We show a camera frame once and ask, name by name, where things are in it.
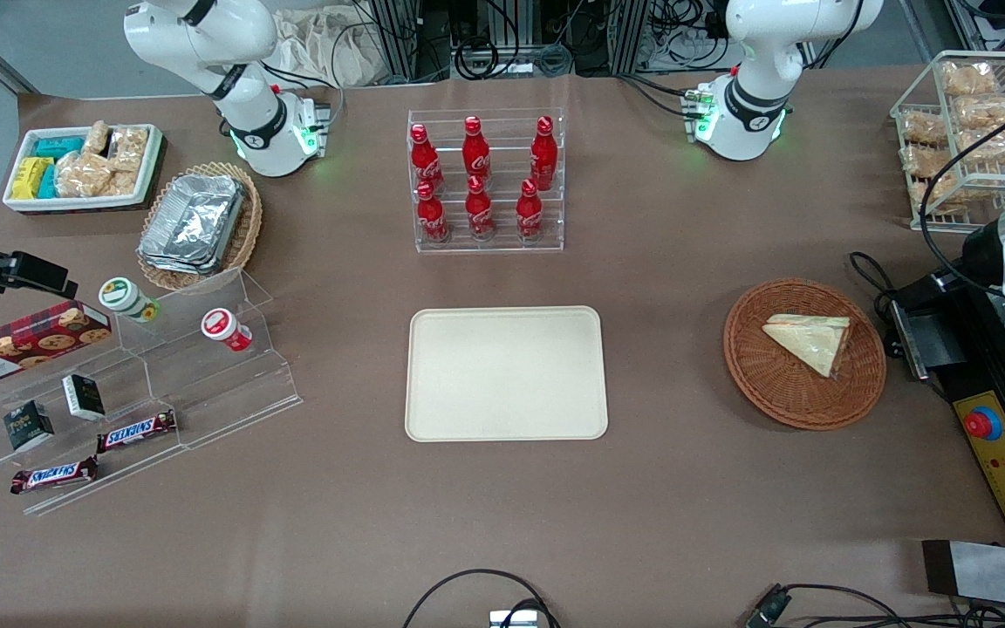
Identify round brown wicker basket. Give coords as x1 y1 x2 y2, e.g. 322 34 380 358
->
722 277 888 432

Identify red lid white cup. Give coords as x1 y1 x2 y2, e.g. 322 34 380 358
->
201 308 253 352

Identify red emergency stop button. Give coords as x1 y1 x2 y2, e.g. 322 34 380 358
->
965 407 1003 442

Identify small black white box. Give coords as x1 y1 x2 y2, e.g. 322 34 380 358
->
62 373 106 421

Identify grey flat strip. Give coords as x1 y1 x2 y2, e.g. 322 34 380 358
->
921 539 1005 611

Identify red tartan cookie box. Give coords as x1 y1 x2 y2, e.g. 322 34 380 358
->
0 299 113 390

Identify black coiled cable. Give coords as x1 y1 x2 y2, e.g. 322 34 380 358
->
453 35 501 81

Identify clear acrylic step stand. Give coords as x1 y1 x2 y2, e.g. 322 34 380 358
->
0 269 304 517

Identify black machine power cable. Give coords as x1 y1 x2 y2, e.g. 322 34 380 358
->
849 251 902 325

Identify white wire rack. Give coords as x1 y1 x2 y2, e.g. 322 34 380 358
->
890 51 1005 235

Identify brown Snickers bar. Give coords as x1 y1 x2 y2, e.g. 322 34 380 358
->
10 455 99 495
96 409 178 454

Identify black looped cable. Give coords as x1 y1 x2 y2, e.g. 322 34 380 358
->
402 569 560 628

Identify cream plastic tray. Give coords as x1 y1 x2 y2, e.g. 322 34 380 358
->
404 305 610 442

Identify green lid white cup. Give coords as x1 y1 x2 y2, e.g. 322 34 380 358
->
99 277 161 324

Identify oval light wicker basket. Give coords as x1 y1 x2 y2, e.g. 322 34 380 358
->
136 161 263 293

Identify triangle sandwich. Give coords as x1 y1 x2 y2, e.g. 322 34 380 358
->
761 313 852 379

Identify aluminium frame post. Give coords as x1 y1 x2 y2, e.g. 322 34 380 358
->
365 0 423 85
610 0 652 76

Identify clear bag of pastries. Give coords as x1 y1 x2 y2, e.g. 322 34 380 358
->
956 126 1005 164
899 144 948 180
908 174 963 215
940 61 999 97
952 94 1005 132
899 112 948 145

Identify red cola bottle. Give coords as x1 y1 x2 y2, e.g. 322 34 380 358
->
530 116 558 191
516 179 544 242
409 123 445 195
462 116 492 184
416 181 450 244
465 175 496 241

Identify clear acrylic bottle rack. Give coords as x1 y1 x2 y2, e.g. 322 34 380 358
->
407 108 566 254

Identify yellow snack pack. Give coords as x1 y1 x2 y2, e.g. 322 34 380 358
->
11 157 54 200

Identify black machine with yellow panel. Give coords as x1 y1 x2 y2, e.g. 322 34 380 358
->
889 253 1005 550

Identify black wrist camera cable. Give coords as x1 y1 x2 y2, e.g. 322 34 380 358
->
919 116 1005 299

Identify white rectangular snack bin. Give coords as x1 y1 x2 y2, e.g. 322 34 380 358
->
2 124 165 215

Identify stack of foil trays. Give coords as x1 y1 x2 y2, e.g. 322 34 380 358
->
138 174 247 276

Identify black cable with connector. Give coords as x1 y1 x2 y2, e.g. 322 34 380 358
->
745 583 1005 628

